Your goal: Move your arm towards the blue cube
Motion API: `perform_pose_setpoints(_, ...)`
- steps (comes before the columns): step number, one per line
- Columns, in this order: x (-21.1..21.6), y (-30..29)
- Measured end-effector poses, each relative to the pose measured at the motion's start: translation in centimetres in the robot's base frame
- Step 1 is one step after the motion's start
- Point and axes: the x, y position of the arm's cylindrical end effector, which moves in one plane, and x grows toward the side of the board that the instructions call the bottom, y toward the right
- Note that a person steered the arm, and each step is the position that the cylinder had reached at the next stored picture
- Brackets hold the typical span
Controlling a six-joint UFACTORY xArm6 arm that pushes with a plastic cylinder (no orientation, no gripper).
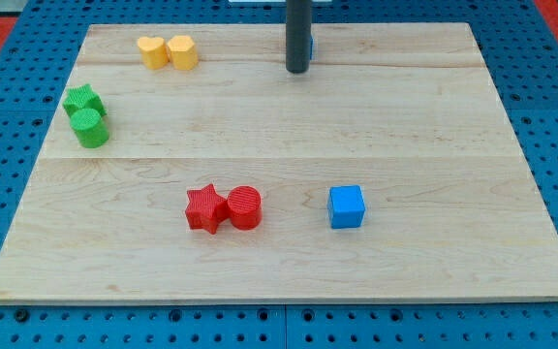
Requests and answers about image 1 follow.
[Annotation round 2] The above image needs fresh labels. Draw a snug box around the green star block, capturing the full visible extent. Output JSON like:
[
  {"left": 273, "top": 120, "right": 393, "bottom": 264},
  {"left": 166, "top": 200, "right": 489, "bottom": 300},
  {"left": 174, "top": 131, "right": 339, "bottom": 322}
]
[{"left": 62, "top": 83, "right": 107, "bottom": 116}]

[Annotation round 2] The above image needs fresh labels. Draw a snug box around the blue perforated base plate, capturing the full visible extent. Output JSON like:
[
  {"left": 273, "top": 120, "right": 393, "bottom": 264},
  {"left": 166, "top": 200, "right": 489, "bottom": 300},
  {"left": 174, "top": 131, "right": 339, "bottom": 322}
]
[{"left": 0, "top": 1, "right": 558, "bottom": 348}]

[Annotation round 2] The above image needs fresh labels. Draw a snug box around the blue block behind stick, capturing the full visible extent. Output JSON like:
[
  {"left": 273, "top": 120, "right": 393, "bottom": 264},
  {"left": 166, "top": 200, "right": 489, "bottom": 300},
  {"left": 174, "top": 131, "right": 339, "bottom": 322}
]
[{"left": 309, "top": 36, "right": 315, "bottom": 61}]

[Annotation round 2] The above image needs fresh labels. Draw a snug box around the red cylinder block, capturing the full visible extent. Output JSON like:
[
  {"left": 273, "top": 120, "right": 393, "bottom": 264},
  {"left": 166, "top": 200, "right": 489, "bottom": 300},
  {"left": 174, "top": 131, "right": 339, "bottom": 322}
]
[{"left": 227, "top": 186, "right": 263, "bottom": 230}]

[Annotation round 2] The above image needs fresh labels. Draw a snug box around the yellow hexagon block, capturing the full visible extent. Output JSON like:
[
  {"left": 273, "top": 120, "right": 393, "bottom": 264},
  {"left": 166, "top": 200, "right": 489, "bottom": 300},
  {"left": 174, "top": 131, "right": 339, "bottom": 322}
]
[{"left": 167, "top": 35, "right": 199, "bottom": 71}]

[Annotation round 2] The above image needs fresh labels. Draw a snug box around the light wooden board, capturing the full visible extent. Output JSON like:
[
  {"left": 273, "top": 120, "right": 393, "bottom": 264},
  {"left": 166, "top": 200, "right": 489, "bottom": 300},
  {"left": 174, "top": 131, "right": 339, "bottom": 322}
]
[{"left": 0, "top": 22, "right": 558, "bottom": 305}]

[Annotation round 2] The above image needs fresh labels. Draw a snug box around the yellow heart block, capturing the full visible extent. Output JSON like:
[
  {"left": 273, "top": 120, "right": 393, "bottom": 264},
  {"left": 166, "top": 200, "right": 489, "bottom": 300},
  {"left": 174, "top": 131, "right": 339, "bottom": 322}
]
[{"left": 137, "top": 36, "right": 170, "bottom": 70}]

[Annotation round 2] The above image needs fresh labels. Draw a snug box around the dark grey cylindrical robot stick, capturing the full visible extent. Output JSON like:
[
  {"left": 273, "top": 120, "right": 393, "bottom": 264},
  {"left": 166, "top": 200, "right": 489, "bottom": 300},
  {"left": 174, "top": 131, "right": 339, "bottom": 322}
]
[{"left": 286, "top": 0, "right": 312, "bottom": 74}]

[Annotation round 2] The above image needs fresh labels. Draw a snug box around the blue cube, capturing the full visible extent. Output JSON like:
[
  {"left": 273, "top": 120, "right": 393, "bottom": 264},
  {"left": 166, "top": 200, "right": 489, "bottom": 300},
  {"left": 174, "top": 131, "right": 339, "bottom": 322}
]
[{"left": 327, "top": 185, "right": 366, "bottom": 229}]

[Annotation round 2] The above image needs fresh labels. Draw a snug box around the red star block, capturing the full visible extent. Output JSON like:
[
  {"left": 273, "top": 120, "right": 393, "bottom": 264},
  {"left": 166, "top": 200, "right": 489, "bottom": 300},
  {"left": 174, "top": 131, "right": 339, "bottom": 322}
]
[{"left": 185, "top": 183, "right": 230, "bottom": 235}]

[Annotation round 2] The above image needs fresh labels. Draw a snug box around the green cylinder block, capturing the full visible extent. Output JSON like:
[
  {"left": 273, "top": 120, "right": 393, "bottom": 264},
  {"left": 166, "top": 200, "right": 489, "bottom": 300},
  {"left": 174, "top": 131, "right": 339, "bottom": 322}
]
[{"left": 70, "top": 109, "right": 109, "bottom": 148}]

